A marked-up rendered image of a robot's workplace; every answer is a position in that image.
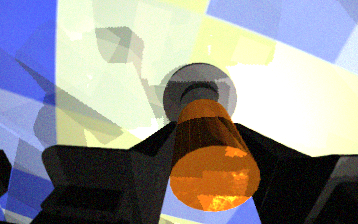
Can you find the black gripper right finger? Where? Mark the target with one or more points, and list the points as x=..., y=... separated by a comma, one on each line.
x=294, y=186

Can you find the orange cylinder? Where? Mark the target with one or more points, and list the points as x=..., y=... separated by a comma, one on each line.
x=212, y=168

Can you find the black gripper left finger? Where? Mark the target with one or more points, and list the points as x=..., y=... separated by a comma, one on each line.
x=141, y=171

